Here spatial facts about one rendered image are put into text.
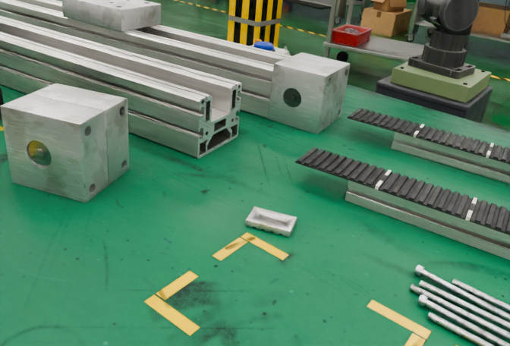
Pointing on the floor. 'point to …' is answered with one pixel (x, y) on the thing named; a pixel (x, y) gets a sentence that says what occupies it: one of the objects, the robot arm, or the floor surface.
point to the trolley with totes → (395, 51)
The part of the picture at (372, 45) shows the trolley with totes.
